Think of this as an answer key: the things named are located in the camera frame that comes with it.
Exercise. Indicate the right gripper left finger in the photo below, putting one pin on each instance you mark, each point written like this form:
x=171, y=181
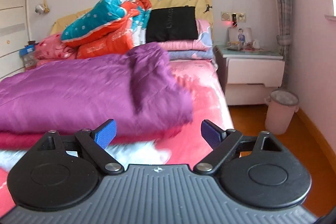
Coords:
x=89, y=144

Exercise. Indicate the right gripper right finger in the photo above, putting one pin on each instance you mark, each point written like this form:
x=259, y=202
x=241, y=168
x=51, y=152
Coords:
x=228, y=144

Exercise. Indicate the purple down jacket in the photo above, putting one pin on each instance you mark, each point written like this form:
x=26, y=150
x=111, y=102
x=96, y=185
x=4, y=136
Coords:
x=136, y=89

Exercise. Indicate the pink waste bin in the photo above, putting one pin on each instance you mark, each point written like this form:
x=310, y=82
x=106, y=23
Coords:
x=282, y=105

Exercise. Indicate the white bedside table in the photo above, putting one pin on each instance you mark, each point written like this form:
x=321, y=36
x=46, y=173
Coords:
x=246, y=77

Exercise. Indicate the pink bed with bedspread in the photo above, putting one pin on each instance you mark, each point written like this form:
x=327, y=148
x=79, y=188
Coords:
x=183, y=145

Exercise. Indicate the pink folded blanket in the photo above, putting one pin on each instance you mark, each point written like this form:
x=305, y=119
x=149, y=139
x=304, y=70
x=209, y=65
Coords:
x=52, y=49

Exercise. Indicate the framed child photo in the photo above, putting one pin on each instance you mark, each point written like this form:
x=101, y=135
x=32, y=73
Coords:
x=240, y=34

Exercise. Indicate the blue storage box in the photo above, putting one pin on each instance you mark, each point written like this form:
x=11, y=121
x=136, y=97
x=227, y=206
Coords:
x=27, y=54

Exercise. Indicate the teal and orange quilt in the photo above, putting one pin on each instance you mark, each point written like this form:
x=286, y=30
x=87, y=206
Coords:
x=111, y=26

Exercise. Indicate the black folded garment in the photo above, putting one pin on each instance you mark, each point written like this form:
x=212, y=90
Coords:
x=171, y=24

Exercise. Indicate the yellow headboard cover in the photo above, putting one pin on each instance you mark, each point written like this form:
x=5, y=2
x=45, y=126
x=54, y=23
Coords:
x=203, y=10

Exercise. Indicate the white sliding wardrobe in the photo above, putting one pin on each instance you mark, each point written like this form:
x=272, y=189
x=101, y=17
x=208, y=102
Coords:
x=14, y=35

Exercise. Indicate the wall socket with charger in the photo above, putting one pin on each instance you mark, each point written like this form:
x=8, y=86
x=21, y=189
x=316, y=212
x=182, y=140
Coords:
x=232, y=19

